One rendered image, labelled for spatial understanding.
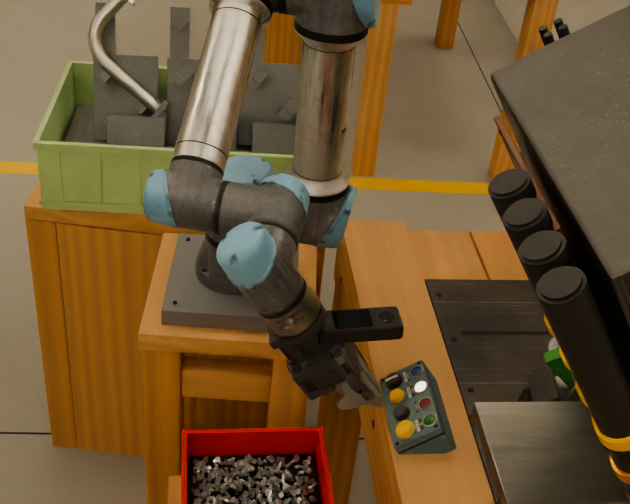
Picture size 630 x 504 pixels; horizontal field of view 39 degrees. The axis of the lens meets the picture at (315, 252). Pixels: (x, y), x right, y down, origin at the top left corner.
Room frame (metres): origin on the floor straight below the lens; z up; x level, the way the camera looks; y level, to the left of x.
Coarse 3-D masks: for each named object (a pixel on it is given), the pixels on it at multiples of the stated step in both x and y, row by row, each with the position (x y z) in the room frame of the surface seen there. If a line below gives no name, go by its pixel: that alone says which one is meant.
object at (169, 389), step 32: (160, 352) 1.20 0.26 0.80; (160, 384) 1.20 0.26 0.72; (192, 384) 1.22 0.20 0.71; (224, 384) 1.22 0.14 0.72; (256, 384) 1.23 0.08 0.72; (288, 384) 1.21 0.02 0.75; (160, 416) 1.20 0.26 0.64; (192, 416) 1.44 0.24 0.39; (288, 416) 1.22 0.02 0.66; (160, 448) 1.20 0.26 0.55; (160, 480) 1.20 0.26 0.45
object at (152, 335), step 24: (168, 240) 1.48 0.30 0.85; (168, 264) 1.40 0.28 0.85; (312, 264) 1.46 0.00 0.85; (312, 288) 1.38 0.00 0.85; (144, 312) 1.25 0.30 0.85; (144, 336) 1.19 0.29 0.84; (168, 336) 1.20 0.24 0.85; (192, 336) 1.20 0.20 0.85; (216, 336) 1.21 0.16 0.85; (240, 336) 1.22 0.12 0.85; (264, 336) 1.22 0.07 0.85
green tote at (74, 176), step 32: (64, 96) 1.91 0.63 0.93; (160, 96) 2.05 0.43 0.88; (64, 128) 1.88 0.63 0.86; (64, 160) 1.64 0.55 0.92; (96, 160) 1.65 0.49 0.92; (128, 160) 1.65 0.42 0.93; (160, 160) 1.66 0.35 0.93; (288, 160) 1.68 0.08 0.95; (64, 192) 1.64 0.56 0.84; (96, 192) 1.64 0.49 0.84; (128, 192) 1.65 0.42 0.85
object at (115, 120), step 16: (112, 32) 1.96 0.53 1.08; (112, 48) 1.95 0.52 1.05; (96, 64) 1.93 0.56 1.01; (128, 64) 1.94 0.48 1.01; (144, 64) 1.95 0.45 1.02; (96, 80) 1.91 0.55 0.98; (112, 80) 1.92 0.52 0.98; (144, 80) 1.93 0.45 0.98; (96, 96) 1.89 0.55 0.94; (112, 96) 1.90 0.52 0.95; (128, 96) 1.91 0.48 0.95; (96, 112) 1.88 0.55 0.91; (112, 112) 1.89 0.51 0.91; (128, 112) 1.89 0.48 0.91; (144, 112) 1.90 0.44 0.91; (96, 128) 1.86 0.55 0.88; (112, 128) 1.82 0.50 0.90; (128, 128) 1.83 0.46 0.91; (144, 128) 1.84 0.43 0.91; (160, 128) 1.84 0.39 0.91; (112, 144) 1.81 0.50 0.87; (128, 144) 1.81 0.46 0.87; (144, 144) 1.82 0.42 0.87; (160, 144) 1.83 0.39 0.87
